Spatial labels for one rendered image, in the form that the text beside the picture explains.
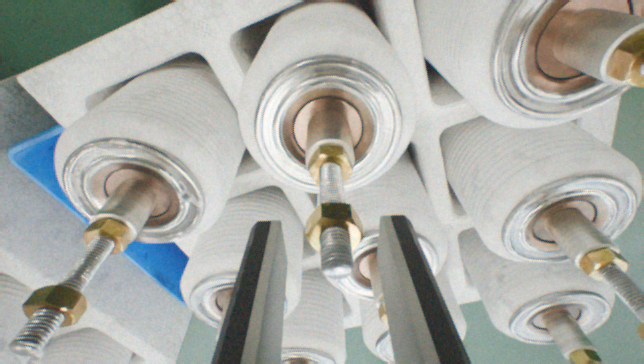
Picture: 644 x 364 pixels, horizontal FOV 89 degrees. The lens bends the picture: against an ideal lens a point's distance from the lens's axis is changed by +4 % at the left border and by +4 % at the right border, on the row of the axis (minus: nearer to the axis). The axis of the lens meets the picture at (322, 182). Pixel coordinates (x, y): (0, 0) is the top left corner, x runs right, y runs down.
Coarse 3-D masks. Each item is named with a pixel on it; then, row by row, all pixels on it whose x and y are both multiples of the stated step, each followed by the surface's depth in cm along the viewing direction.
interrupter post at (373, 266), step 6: (372, 264) 22; (372, 270) 22; (378, 270) 22; (372, 276) 22; (378, 276) 21; (372, 282) 22; (378, 282) 21; (372, 288) 22; (378, 288) 21; (378, 294) 20; (378, 300) 20; (378, 306) 21
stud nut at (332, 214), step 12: (324, 204) 10; (336, 204) 10; (348, 204) 10; (312, 216) 11; (324, 216) 10; (336, 216) 10; (348, 216) 10; (312, 228) 10; (324, 228) 10; (348, 228) 10; (360, 228) 10; (312, 240) 10; (360, 240) 10
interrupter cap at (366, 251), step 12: (372, 240) 21; (420, 240) 21; (360, 252) 22; (372, 252) 22; (432, 252) 22; (360, 264) 23; (432, 264) 23; (348, 276) 23; (360, 276) 23; (348, 288) 24; (360, 288) 24; (372, 300) 25
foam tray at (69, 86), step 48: (192, 0) 19; (240, 0) 19; (288, 0) 19; (384, 0) 19; (96, 48) 21; (144, 48) 21; (192, 48) 21; (240, 48) 23; (48, 96) 23; (96, 96) 24; (432, 96) 25; (432, 144) 25; (240, 192) 28; (288, 192) 28; (432, 192) 28; (192, 240) 31
